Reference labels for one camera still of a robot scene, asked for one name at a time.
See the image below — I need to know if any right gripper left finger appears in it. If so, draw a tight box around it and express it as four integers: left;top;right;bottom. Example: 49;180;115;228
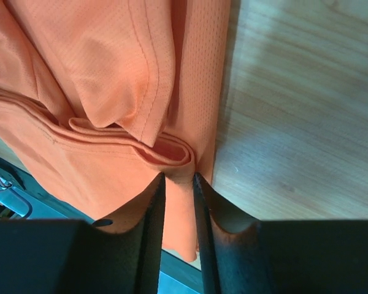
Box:
0;173;166;293

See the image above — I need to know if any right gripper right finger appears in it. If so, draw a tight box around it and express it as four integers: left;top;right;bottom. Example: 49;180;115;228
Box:
193;173;368;293

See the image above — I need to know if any orange t shirt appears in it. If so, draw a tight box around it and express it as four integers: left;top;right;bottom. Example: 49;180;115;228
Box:
0;1;231;262

